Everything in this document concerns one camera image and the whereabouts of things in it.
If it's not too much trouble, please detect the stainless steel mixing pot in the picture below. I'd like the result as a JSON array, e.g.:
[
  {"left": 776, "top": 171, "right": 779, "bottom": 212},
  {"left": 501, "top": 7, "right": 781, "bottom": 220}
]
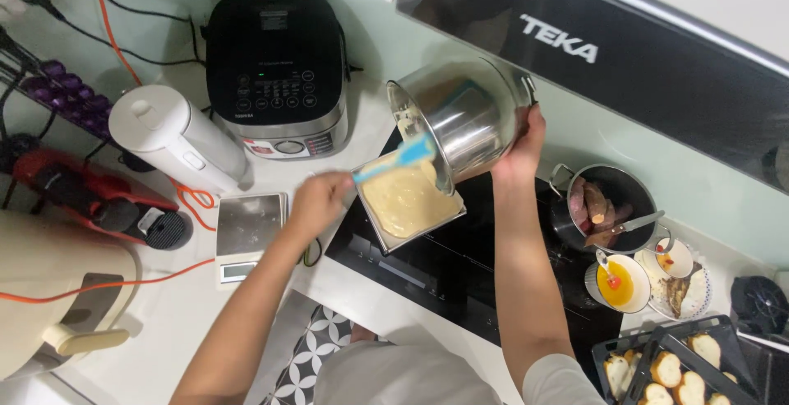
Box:
[{"left": 386, "top": 57, "right": 538, "bottom": 197}]

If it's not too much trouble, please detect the knife with dark handle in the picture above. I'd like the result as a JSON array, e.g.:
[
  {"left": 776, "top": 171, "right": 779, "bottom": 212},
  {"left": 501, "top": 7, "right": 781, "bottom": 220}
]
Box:
[{"left": 584, "top": 209, "right": 667, "bottom": 248}]

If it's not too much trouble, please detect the black rice cooker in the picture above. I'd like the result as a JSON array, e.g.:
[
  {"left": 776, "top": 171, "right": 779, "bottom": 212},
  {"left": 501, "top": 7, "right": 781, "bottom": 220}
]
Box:
[{"left": 203, "top": 0, "right": 353, "bottom": 161}]

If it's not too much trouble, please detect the cream air fryer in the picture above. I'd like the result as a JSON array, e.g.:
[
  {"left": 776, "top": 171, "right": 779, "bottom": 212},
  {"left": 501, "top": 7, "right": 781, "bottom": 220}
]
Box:
[{"left": 0, "top": 210, "right": 144, "bottom": 382}]

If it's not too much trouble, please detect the small white bowl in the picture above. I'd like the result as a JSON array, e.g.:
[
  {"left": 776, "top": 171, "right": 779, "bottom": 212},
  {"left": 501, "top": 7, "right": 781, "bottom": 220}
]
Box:
[{"left": 641, "top": 237, "right": 695, "bottom": 280}]

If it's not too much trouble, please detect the white electric kettle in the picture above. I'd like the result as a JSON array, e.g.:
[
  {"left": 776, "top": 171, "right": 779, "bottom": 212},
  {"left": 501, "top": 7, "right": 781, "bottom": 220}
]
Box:
[{"left": 108, "top": 85, "right": 251, "bottom": 196}]

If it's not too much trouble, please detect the dark looped cord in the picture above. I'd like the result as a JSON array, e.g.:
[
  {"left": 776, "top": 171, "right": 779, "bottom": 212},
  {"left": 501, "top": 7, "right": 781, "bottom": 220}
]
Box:
[{"left": 301, "top": 237, "right": 324, "bottom": 269}]

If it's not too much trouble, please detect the white bowl of yellow liquid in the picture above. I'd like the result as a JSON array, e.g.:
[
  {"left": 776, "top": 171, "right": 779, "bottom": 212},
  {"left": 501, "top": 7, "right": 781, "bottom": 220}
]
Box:
[{"left": 584, "top": 253, "right": 652, "bottom": 315}]

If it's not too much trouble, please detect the pale cake batter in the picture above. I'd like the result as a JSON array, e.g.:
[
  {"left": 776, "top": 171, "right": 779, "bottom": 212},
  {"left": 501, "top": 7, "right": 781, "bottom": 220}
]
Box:
[{"left": 360, "top": 161, "right": 463, "bottom": 240}]

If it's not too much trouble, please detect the steel pot with handles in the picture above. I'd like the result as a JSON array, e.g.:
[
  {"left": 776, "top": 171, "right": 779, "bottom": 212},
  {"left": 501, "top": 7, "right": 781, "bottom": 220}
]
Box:
[{"left": 548, "top": 163, "right": 673, "bottom": 257}]

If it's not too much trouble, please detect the black cable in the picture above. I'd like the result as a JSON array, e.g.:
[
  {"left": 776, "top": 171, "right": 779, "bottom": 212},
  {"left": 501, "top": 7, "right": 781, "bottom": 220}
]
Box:
[
  {"left": 15, "top": 0, "right": 205, "bottom": 68},
  {"left": 77, "top": 0, "right": 203, "bottom": 62}
]

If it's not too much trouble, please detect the orange cable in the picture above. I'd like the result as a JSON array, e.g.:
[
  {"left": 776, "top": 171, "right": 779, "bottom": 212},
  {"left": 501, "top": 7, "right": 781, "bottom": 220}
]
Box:
[{"left": 0, "top": 0, "right": 218, "bottom": 305}]

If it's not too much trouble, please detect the floral white plate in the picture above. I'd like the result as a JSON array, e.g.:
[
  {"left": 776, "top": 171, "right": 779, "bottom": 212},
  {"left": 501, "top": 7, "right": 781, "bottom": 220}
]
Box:
[{"left": 635, "top": 248, "right": 713, "bottom": 322}]

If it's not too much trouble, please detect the black baking tray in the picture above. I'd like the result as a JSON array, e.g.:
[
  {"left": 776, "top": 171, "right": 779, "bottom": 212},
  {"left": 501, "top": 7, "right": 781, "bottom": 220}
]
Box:
[
  {"left": 592, "top": 314, "right": 750, "bottom": 395},
  {"left": 619, "top": 326, "right": 761, "bottom": 405}
]

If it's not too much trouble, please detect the red coffee machine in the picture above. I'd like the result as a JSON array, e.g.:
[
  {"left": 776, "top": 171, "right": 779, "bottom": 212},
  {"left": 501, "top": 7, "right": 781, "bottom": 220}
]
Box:
[{"left": 0, "top": 149, "right": 194, "bottom": 251}]

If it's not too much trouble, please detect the blue silicone spatula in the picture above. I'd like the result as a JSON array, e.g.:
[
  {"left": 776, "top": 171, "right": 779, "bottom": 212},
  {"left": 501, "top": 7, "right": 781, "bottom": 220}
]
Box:
[{"left": 351, "top": 133, "right": 440, "bottom": 188}]

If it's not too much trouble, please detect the silver kitchen scale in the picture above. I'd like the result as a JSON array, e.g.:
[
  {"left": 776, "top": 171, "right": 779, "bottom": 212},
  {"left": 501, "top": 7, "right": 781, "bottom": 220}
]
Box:
[{"left": 215, "top": 192, "right": 290, "bottom": 286}]

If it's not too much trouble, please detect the black induction hob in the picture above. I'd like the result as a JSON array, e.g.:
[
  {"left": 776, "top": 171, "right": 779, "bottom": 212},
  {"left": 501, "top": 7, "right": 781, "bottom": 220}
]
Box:
[{"left": 325, "top": 124, "right": 625, "bottom": 389}]

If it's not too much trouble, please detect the person's right hand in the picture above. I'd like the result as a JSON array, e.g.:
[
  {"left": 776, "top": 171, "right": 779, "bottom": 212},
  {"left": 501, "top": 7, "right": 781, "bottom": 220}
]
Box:
[{"left": 491, "top": 103, "right": 547, "bottom": 187}]

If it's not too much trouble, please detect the purple sweet potato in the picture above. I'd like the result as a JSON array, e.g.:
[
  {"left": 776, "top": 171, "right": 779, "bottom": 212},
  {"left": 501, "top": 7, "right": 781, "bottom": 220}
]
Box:
[
  {"left": 595, "top": 203, "right": 635, "bottom": 234},
  {"left": 582, "top": 182, "right": 610, "bottom": 226},
  {"left": 568, "top": 176, "right": 588, "bottom": 225}
]

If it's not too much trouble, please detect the brown food on plate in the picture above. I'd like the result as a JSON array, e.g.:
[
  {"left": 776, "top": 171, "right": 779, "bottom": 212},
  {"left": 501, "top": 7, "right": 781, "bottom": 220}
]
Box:
[{"left": 664, "top": 274, "right": 692, "bottom": 320}]

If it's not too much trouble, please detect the red silicone pastry brush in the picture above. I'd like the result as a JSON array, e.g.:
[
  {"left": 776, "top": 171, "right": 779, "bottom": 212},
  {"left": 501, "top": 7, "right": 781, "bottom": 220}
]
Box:
[{"left": 595, "top": 250, "right": 623, "bottom": 291}]

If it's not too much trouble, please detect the person's left hand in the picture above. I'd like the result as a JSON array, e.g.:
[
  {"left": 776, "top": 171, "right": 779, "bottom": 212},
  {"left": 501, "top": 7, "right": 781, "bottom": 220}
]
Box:
[{"left": 288, "top": 171, "right": 356, "bottom": 234}]

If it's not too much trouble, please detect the group of sliced bread pieces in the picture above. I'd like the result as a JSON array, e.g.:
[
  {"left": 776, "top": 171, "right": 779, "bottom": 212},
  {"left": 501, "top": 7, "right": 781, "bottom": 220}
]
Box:
[{"left": 603, "top": 333, "right": 739, "bottom": 405}]

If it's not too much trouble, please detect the person's white shirt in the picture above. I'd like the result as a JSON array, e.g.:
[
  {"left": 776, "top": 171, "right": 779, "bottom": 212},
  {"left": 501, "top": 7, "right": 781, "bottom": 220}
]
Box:
[{"left": 312, "top": 340, "right": 609, "bottom": 405}]

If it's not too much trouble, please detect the rack of purple capsules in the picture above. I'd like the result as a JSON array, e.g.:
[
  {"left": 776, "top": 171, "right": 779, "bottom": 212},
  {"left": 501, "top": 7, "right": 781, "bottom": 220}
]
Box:
[{"left": 17, "top": 59, "right": 115, "bottom": 142}]

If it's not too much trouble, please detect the square metal baking tin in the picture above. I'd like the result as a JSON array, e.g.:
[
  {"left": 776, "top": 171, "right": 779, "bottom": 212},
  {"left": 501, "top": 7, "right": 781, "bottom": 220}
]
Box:
[{"left": 350, "top": 152, "right": 467, "bottom": 255}]

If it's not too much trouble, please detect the black range hood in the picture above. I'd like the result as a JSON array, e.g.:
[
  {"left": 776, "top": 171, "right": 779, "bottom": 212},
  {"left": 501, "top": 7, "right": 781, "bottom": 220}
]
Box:
[{"left": 394, "top": 0, "right": 789, "bottom": 197}]

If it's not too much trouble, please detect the black round appliance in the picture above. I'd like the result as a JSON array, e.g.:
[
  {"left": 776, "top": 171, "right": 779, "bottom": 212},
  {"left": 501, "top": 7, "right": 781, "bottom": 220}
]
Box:
[{"left": 730, "top": 276, "right": 789, "bottom": 337}]

